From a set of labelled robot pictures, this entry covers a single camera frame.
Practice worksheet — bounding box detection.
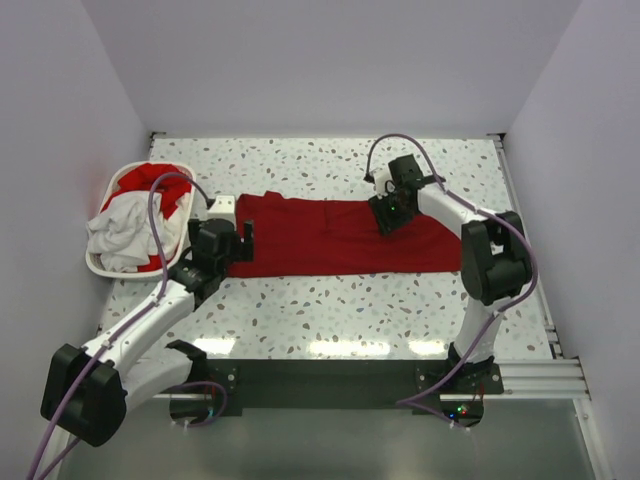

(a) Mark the dark red t-shirt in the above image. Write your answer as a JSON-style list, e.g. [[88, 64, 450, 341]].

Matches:
[[229, 192, 461, 279]]

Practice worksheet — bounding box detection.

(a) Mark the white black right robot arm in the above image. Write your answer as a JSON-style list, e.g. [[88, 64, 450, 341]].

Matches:
[[365, 155, 538, 393]]

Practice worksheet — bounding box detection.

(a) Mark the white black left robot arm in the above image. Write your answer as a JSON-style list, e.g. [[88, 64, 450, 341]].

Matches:
[[40, 219, 254, 447]]

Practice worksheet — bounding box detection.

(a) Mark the bright red t-shirt in basket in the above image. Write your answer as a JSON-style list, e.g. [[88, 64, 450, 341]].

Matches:
[[109, 163, 192, 219]]

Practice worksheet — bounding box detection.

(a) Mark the white t-shirt in basket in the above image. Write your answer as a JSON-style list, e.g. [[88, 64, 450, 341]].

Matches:
[[86, 191, 177, 273]]

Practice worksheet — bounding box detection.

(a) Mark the white laundry basket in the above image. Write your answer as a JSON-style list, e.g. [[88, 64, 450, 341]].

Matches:
[[85, 162, 196, 280]]

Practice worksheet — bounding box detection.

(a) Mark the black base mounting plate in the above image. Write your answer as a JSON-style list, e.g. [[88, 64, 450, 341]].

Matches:
[[149, 357, 504, 429]]

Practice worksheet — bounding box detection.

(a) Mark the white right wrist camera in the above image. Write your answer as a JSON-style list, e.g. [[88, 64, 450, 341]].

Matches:
[[371, 168, 396, 196]]

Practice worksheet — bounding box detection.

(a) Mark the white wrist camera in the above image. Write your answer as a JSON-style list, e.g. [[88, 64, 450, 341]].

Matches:
[[206, 195, 236, 223], [371, 168, 396, 196]]

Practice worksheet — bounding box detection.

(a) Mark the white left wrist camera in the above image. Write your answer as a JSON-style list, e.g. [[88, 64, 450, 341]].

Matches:
[[206, 195, 236, 223]]

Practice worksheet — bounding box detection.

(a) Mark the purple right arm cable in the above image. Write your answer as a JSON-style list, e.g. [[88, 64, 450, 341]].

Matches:
[[362, 132, 539, 426]]

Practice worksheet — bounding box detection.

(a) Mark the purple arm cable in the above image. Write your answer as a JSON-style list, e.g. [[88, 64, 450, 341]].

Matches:
[[362, 132, 539, 426], [27, 171, 216, 480]]

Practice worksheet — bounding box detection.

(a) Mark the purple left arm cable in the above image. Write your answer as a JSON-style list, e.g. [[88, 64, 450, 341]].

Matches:
[[27, 171, 216, 480]]

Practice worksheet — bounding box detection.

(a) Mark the aluminium table frame rail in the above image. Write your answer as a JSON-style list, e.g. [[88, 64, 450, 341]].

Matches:
[[487, 130, 614, 480]]

